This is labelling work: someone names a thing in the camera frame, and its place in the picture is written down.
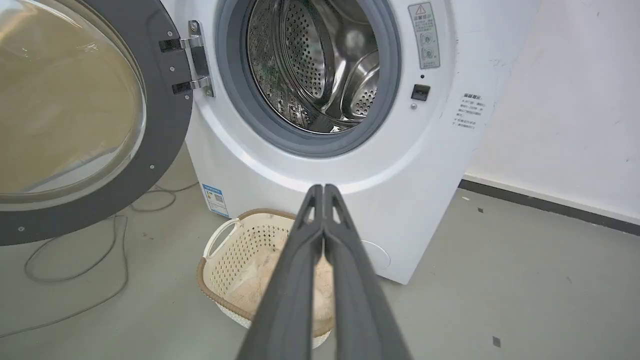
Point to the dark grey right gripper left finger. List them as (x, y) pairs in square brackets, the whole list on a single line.
[(287, 300)]

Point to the stainless steel washer drum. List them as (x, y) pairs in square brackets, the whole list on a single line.
[(315, 60)]

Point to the beige cloth in basket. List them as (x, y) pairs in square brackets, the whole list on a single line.
[(260, 285)]

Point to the white front-load washing machine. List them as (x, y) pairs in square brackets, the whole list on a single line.
[(400, 165)]

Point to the washer drum opening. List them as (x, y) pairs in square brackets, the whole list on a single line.
[(240, 100)]

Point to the blue energy label sticker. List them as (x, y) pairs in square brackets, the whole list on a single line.
[(216, 199)]

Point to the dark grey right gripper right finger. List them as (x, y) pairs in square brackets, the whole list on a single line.
[(360, 305)]

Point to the black door latch socket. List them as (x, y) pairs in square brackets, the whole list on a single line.
[(420, 92)]

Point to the grey round washing machine door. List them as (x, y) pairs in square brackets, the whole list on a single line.
[(75, 115)]

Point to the grey warning label sticker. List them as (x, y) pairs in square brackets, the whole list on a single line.
[(425, 35)]

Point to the cream perforated laundry basket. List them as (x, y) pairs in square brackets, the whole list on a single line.
[(235, 260)]

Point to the metal door hinge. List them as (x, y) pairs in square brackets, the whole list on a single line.
[(198, 57)]

